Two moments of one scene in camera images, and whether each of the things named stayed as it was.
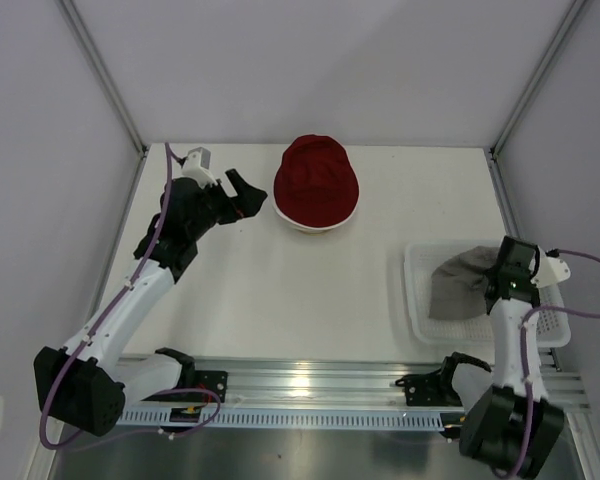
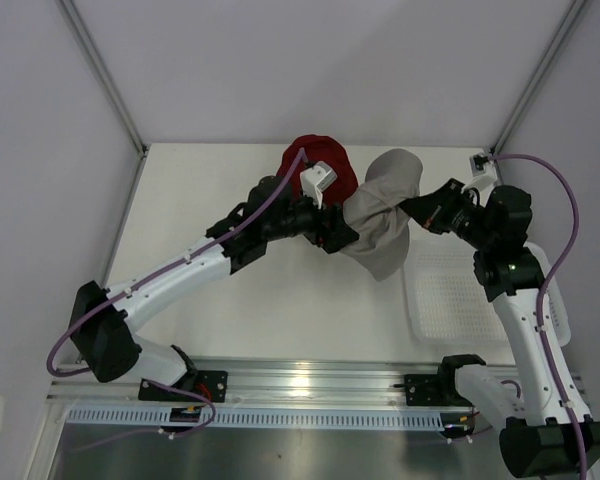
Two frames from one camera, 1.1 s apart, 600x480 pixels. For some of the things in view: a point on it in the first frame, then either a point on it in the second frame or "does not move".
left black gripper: (245, 206) to (336, 235)
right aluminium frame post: (493, 151) does not move
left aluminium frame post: (105, 72) does not move
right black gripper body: (490, 271) to (463, 218)
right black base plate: (429, 389) does not move
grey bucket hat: (458, 285) to (383, 227)
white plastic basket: (420, 258) does not move
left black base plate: (214, 381) does not move
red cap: (315, 182) does not move
